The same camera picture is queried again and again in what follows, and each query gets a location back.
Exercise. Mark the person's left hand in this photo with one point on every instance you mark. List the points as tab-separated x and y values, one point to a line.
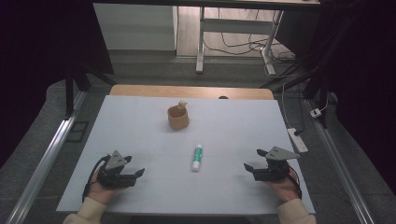
101	192

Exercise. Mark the aluminium rail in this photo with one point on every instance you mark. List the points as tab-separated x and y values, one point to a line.
341	169
43	161

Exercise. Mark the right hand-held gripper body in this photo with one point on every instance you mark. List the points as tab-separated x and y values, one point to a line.
277	169

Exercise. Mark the dark curtain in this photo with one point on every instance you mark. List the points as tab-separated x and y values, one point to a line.
364	77
34	62

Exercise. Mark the black metal stand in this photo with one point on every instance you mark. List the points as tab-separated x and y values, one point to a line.
322	93
69	93

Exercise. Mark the wooden cup with duck figure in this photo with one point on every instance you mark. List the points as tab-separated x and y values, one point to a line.
179	119

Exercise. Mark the white table mat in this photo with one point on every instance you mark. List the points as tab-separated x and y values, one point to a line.
218	124

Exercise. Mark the white desk with metal legs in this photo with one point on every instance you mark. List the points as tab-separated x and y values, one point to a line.
200	46

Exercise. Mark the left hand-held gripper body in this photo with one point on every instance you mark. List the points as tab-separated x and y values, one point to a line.
113	161

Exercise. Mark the white power strip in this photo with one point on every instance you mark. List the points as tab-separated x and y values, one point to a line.
299	142

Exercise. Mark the person's right hand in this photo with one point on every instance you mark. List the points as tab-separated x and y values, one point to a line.
286	189

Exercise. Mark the small white adapter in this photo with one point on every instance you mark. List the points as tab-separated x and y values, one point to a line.
315	112

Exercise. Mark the white and green tube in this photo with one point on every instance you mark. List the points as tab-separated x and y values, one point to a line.
196	157

